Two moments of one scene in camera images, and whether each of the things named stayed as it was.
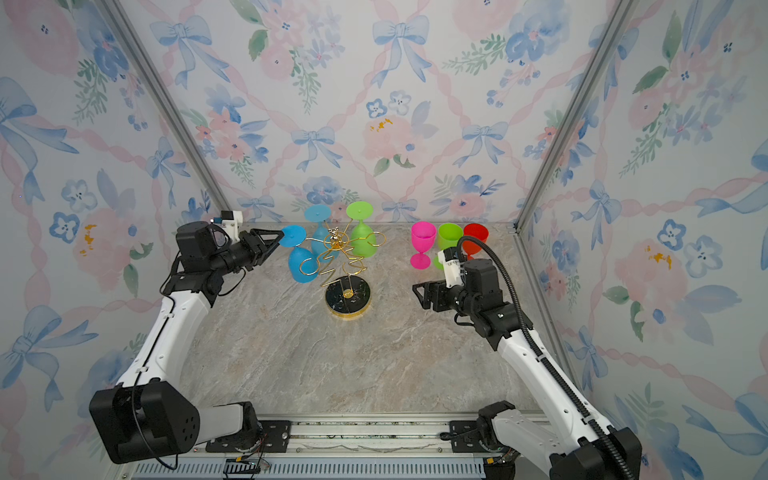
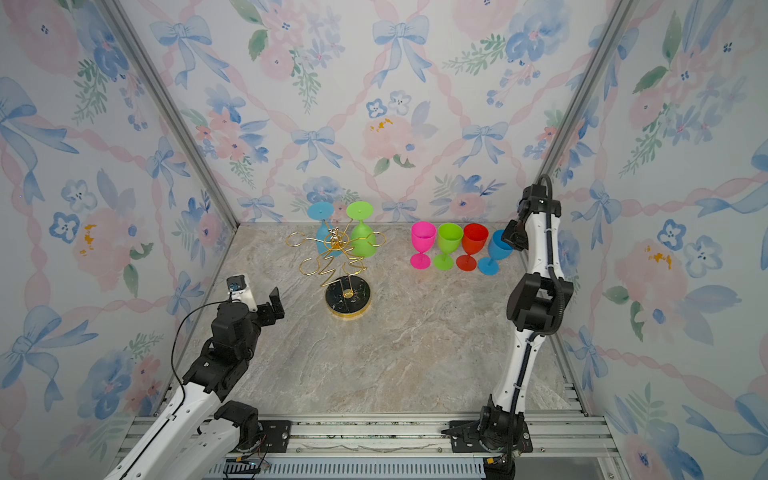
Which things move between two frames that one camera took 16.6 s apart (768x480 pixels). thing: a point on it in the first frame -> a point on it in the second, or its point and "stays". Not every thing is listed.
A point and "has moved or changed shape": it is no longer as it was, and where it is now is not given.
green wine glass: x=363 y=242 stays
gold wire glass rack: x=348 y=296 stays
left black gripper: x=255 y=245 -> x=269 y=317
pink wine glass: x=423 y=236 stays
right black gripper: x=439 y=288 -> x=507 y=235
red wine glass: x=477 y=231 stays
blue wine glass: x=303 y=264 has moved or changed shape
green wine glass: x=448 y=236 stays
